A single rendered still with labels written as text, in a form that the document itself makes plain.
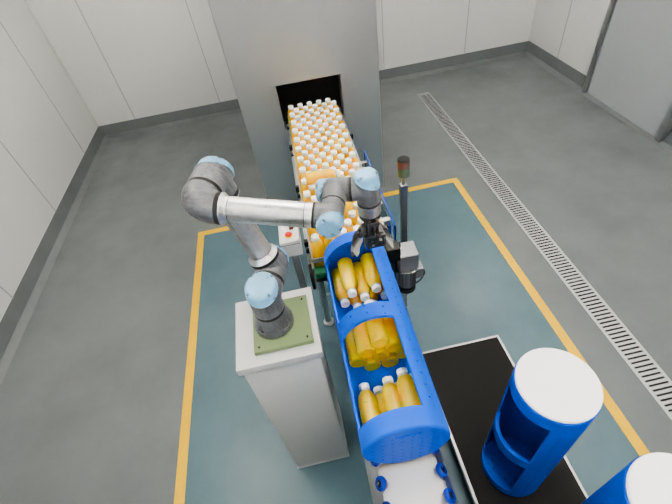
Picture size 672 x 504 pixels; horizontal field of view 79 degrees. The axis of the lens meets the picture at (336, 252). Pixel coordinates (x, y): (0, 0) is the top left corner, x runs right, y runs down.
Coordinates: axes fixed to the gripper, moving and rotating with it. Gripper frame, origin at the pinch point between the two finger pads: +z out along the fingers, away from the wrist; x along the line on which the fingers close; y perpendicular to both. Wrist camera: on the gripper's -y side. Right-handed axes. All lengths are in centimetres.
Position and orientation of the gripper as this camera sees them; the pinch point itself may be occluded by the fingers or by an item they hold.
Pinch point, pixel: (372, 251)
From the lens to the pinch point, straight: 146.2
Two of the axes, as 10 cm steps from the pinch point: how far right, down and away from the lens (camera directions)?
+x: 9.7, -2.2, 0.4
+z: 1.3, 6.9, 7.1
